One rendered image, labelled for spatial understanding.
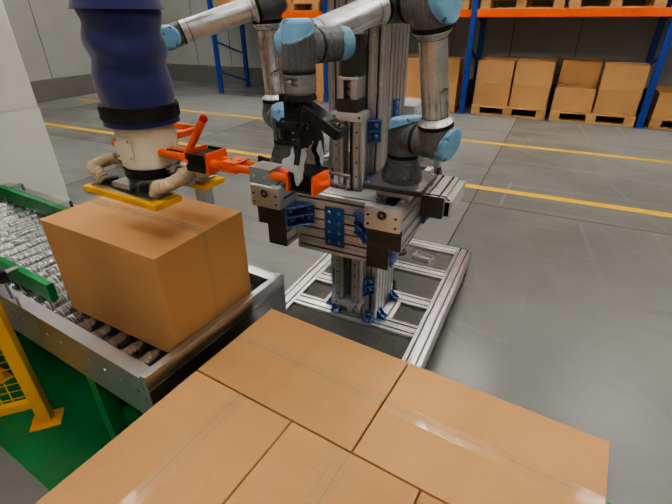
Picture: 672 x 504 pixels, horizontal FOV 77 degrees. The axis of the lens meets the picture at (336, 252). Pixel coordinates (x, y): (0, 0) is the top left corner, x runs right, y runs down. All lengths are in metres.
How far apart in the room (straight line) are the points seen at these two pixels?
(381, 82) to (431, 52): 0.40
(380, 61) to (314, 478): 1.39
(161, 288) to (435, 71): 1.06
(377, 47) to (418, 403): 1.24
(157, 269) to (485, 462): 1.08
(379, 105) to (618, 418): 1.72
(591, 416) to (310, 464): 1.45
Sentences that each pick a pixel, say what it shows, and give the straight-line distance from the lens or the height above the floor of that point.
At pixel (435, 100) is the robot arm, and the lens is 1.43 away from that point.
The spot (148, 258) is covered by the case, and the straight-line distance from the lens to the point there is 1.41.
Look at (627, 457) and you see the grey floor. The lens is 2.26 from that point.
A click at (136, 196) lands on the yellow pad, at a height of 1.12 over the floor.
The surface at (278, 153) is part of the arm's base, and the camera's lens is 1.79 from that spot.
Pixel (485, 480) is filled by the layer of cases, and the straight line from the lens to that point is 1.29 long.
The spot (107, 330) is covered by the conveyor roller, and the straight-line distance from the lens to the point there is 1.86.
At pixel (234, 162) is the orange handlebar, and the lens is 1.21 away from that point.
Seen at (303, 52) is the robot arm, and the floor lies 1.51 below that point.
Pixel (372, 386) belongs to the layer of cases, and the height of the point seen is 0.54.
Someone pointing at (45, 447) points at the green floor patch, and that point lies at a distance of 2.32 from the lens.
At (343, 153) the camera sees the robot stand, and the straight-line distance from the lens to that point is 1.79.
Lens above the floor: 1.59
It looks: 29 degrees down
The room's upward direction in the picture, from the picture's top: 1 degrees counter-clockwise
